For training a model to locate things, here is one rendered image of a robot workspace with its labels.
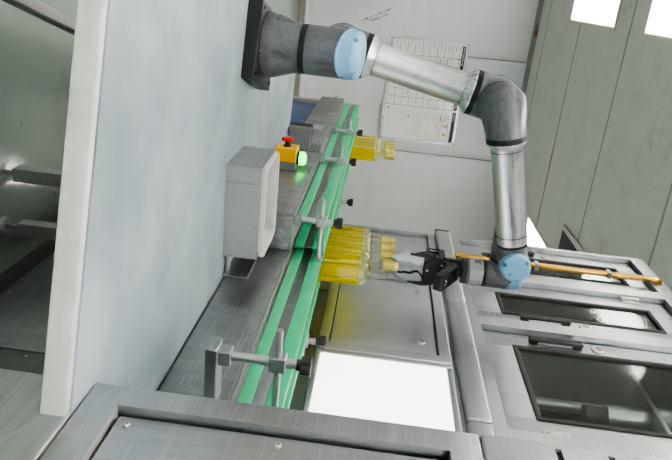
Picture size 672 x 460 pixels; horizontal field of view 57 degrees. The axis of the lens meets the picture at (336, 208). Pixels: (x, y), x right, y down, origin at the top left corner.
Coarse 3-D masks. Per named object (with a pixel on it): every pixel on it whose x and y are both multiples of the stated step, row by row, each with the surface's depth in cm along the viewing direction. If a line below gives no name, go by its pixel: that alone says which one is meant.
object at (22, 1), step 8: (8, 0) 144; (16, 0) 145; (24, 0) 148; (32, 0) 151; (24, 8) 151; (32, 8) 152; (40, 8) 155; (48, 8) 159; (40, 16) 159; (48, 16) 159; (56, 16) 163; (64, 16) 167; (56, 24) 167; (64, 24) 167; (72, 24) 172; (72, 32) 176
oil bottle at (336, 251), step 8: (328, 248) 174; (336, 248) 174; (344, 248) 175; (352, 248) 175; (336, 256) 171; (344, 256) 171; (352, 256) 171; (360, 256) 171; (368, 256) 173; (368, 264) 172
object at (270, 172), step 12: (276, 156) 146; (264, 168) 137; (276, 168) 152; (264, 180) 136; (276, 180) 153; (264, 192) 137; (276, 192) 154; (264, 204) 138; (276, 204) 156; (264, 216) 139; (264, 228) 157; (264, 240) 151; (264, 252) 146
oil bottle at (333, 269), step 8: (328, 256) 170; (328, 264) 166; (336, 264) 166; (344, 264) 166; (352, 264) 167; (360, 264) 167; (320, 272) 167; (328, 272) 167; (336, 272) 166; (344, 272) 166; (352, 272) 166; (360, 272) 166; (368, 272) 167; (328, 280) 168; (336, 280) 167; (344, 280) 167; (352, 280) 167; (360, 280) 167
